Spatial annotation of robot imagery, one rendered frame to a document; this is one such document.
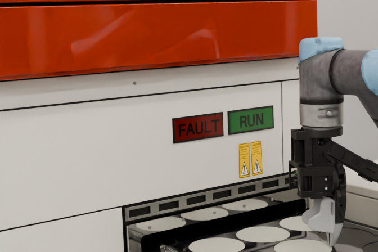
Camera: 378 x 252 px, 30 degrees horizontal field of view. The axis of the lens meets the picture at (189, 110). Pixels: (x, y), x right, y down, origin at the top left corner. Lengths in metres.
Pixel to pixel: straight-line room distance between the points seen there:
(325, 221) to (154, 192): 0.32
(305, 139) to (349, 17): 2.60
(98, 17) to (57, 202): 0.32
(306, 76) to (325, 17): 2.47
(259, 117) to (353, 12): 2.41
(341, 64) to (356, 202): 0.39
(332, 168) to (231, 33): 0.32
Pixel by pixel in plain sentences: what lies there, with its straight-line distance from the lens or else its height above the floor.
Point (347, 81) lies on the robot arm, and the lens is 1.15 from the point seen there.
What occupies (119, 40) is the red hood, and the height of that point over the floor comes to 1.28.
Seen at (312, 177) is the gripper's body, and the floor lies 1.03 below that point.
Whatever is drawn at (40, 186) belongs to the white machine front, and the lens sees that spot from 1.22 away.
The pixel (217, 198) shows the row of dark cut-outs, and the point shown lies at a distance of 1.41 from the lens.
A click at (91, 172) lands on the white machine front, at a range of 1.25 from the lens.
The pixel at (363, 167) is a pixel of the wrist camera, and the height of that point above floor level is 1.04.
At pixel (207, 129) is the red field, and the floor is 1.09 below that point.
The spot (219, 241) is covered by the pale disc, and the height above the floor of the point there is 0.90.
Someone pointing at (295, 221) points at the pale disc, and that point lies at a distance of 1.44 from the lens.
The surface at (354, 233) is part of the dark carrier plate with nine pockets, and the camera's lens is 1.37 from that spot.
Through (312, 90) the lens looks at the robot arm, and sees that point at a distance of 1.20.
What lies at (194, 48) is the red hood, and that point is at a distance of 1.28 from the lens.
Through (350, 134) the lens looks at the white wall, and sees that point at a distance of 3.84.
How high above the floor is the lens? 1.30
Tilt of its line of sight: 7 degrees down
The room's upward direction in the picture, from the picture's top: 2 degrees counter-clockwise
